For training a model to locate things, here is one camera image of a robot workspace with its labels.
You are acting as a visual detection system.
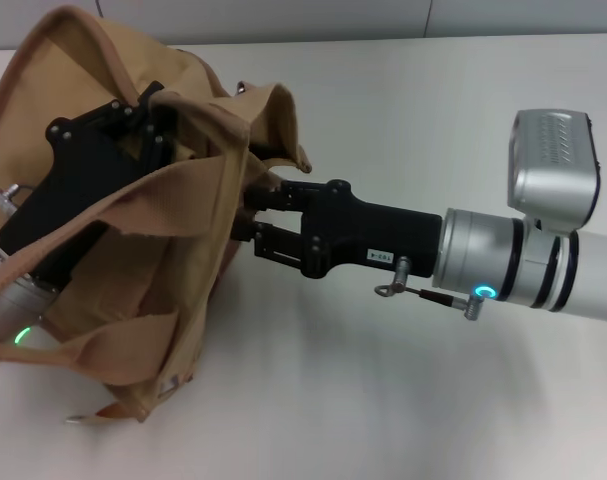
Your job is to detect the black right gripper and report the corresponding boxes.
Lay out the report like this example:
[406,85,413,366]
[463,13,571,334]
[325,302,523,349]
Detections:
[232,178,444,280]

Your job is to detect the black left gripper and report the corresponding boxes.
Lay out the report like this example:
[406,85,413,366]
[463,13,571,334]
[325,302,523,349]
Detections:
[0,80,184,289]

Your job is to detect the khaki canvas food bag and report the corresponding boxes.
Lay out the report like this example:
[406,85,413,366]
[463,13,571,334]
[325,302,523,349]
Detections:
[0,9,315,426]

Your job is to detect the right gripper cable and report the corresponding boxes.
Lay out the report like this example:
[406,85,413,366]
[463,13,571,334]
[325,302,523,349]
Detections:
[372,256,490,322]

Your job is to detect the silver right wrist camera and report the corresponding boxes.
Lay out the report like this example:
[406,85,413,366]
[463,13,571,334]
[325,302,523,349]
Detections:
[505,109,603,236]

